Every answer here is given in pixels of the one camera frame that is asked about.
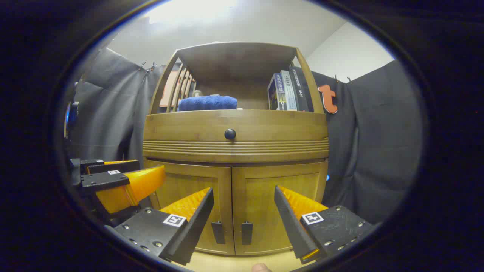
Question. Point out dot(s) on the wooden cabinet drawer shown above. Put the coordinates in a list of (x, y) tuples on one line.
[(272, 130)]

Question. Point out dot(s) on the light spine book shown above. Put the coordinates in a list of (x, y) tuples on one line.
[(289, 92)]

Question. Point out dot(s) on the black round drawer knob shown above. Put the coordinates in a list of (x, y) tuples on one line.
[(230, 134)]

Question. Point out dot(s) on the folded blue towel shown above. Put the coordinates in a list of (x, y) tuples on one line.
[(208, 103)]

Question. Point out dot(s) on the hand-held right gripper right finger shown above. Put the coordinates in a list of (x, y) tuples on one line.
[(291, 226)]

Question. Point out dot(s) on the dark spine book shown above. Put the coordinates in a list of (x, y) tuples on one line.
[(300, 90)]

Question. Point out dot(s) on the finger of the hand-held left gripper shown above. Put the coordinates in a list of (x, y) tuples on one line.
[(102, 180), (113, 167)]

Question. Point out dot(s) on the black backdrop cloth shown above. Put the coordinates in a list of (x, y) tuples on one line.
[(378, 143)]

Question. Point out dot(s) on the blue cover book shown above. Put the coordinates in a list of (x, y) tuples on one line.
[(273, 96)]

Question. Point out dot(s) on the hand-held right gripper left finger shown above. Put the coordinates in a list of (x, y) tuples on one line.
[(193, 230)]

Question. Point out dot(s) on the wooden cabinet door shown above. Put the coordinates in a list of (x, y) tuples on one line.
[(264, 204), (181, 185)]

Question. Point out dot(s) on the wooden double-door shoe cabinet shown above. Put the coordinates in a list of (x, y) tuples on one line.
[(227, 60)]

